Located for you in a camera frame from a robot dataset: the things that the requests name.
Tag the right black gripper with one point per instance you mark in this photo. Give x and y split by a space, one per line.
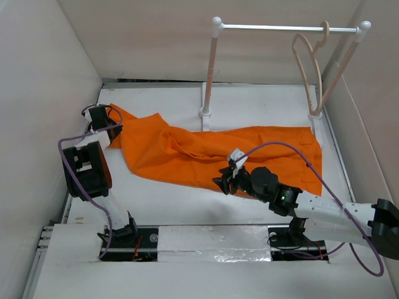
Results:
227 177

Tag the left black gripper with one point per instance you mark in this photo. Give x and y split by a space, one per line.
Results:
116 130

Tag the orange trousers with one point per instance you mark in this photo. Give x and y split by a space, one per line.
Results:
153 149

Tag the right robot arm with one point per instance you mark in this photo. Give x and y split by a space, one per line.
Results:
316 218

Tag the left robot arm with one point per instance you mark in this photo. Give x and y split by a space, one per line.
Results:
87 174

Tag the wooden clothes hanger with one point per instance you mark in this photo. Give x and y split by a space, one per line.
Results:
315 103

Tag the white clothes rack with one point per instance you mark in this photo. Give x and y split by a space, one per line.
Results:
313 38

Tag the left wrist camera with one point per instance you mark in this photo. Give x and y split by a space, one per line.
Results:
91 113

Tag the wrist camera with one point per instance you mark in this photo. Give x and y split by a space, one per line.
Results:
91 113
236 159

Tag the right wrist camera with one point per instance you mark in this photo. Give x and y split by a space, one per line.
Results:
236 159

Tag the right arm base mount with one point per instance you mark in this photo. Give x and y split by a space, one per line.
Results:
288 243

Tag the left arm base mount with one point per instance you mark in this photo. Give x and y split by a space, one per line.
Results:
131 243

